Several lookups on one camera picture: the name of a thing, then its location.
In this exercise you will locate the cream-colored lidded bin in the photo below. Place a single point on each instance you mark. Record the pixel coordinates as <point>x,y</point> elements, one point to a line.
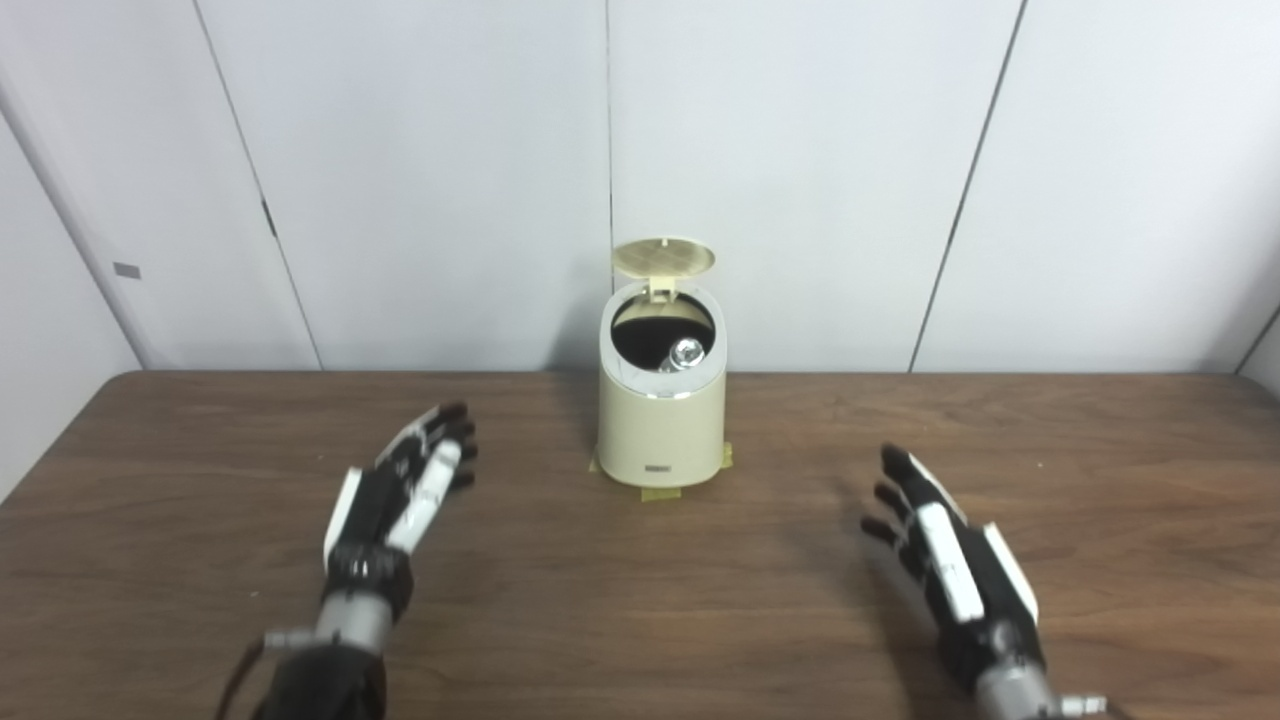
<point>660,435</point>

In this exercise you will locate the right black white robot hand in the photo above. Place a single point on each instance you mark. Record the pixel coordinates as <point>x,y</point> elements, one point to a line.
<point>980,600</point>

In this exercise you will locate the small white plastic bottle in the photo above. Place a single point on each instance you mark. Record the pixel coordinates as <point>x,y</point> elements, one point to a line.
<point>685,353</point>

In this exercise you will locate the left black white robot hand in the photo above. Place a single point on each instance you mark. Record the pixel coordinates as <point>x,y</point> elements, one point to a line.
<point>375,520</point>

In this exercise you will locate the grey wall label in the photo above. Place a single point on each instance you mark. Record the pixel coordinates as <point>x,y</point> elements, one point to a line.
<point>127,270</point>

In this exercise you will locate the black wall panel hinge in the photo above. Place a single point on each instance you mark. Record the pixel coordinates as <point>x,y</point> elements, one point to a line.
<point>268,218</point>

